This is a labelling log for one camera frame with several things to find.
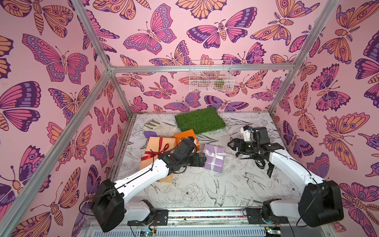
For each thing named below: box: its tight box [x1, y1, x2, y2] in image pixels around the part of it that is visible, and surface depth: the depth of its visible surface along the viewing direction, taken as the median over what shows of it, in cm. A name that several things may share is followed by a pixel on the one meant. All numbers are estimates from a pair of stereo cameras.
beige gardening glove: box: [143, 118, 179, 138], surface depth 112 cm
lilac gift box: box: [202, 143, 226, 173], surface depth 89 cm
